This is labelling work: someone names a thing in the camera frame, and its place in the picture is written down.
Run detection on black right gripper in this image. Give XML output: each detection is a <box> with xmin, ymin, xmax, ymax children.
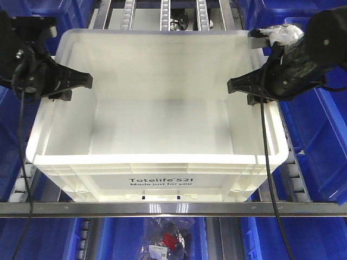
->
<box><xmin>227</xmin><ymin>58</ymin><xmax>327</xmax><ymax>106</ymax></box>

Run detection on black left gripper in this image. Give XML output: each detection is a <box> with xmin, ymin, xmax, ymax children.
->
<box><xmin>1</xmin><ymin>40</ymin><xmax>93</xmax><ymax>102</ymax></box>

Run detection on white plastic tote bin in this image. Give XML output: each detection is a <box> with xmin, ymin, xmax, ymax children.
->
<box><xmin>26</xmin><ymin>29</ymin><xmax>288</xmax><ymax>202</ymax></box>

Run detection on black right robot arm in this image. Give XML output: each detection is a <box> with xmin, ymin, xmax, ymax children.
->
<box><xmin>227</xmin><ymin>6</ymin><xmax>346</xmax><ymax>105</ymax></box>

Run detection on blue bin right front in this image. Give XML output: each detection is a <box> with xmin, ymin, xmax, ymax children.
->
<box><xmin>276</xmin><ymin>16</ymin><xmax>347</xmax><ymax>205</ymax></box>

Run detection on blue bin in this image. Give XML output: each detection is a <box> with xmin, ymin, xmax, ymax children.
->
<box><xmin>276</xmin><ymin>16</ymin><xmax>347</xmax><ymax>205</ymax></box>
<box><xmin>88</xmin><ymin>217</ymin><xmax>209</xmax><ymax>259</ymax></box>
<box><xmin>236</xmin><ymin>0</ymin><xmax>346</xmax><ymax>30</ymax></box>
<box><xmin>0</xmin><ymin>0</ymin><xmax>57</xmax><ymax>201</ymax></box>
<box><xmin>1</xmin><ymin>218</ymin><xmax>82</xmax><ymax>259</ymax></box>
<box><xmin>240</xmin><ymin>217</ymin><xmax>346</xmax><ymax>259</ymax></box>
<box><xmin>27</xmin><ymin>0</ymin><xmax>96</xmax><ymax>57</ymax></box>

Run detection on blue bin upper left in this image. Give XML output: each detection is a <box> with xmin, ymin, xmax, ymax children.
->
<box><xmin>27</xmin><ymin>0</ymin><xmax>96</xmax><ymax>57</ymax></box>

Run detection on blue bin left front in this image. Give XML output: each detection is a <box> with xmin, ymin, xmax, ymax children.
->
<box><xmin>0</xmin><ymin>0</ymin><xmax>57</xmax><ymax>201</ymax></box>

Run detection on blue bin upper right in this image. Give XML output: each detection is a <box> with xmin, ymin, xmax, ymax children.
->
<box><xmin>236</xmin><ymin>0</ymin><xmax>346</xmax><ymax>30</ymax></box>

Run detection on blue bin lower left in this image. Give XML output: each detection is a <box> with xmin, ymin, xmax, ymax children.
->
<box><xmin>1</xmin><ymin>218</ymin><xmax>82</xmax><ymax>259</ymax></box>

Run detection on blue bin lower right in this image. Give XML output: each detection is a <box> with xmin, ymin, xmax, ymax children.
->
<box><xmin>240</xmin><ymin>217</ymin><xmax>346</xmax><ymax>259</ymax></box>

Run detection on blue bin lower middle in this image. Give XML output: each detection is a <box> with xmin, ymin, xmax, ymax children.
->
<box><xmin>88</xmin><ymin>217</ymin><xmax>209</xmax><ymax>259</ymax></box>

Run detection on rear roller track right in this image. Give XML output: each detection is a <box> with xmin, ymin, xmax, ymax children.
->
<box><xmin>196</xmin><ymin>0</ymin><xmax>210</xmax><ymax>31</ymax></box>

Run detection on rear roller track left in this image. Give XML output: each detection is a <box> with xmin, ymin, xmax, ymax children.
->
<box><xmin>120</xmin><ymin>0</ymin><xmax>137</xmax><ymax>30</ymax></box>

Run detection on right white roller track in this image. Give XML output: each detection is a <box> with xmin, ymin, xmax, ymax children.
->
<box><xmin>280</xmin><ymin>151</ymin><xmax>312</xmax><ymax>203</ymax></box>

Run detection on white roller track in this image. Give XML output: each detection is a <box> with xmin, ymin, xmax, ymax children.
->
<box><xmin>8</xmin><ymin>163</ymin><xmax>36</xmax><ymax>203</ymax></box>
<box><xmin>280</xmin><ymin>151</ymin><xmax>312</xmax><ymax>203</ymax></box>

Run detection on left white roller track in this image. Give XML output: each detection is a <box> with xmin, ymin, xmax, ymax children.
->
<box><xmin>8</xmin><ymin>163</ymin><xmax>36</xmax><ymax>203</ymax></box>

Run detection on rear roller track middle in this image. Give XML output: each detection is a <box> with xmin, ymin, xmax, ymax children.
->
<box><xmin>160</xmin><ymin>0</ymin><xmax>171</xmax><ymax>31</ymax></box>

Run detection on lower roller track left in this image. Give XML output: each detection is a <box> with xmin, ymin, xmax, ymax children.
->
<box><xmin>75</xmin><ymin>218</ymin><xmax>91</xmax><ymax>260</ymax></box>

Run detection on clear bag with parts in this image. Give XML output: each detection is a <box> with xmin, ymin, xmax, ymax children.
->
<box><xmin>137</xmin><ymin>217</ymin><xmax>195</xmax><ymax>259</ymax></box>

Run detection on black left cable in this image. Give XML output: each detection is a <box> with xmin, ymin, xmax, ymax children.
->
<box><xmin>10</xmin><ymin>89</ymin><xmax>35</xmax><ymax>260</ymax></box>

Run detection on black cable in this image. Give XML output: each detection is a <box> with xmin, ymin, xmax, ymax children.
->
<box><xmin>10</xmin><ymin>89</ymin><xmax>35</xmax><ymax>260</ymax></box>
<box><xmin>259</xmin><ymin>43</ymin><xmax>295</xmax><ymax>260</ymax></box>

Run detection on steel front shelf rail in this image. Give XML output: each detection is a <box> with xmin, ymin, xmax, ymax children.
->
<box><xmin>0</xmin><ymin>201</ymin><xmax>347</xmax><ymax>218</ymax></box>

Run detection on black right cable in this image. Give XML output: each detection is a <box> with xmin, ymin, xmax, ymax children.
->
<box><xmin>259</xmin><ymin>43</ymin><xmax>295</xmax><ymax>260</ymax></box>

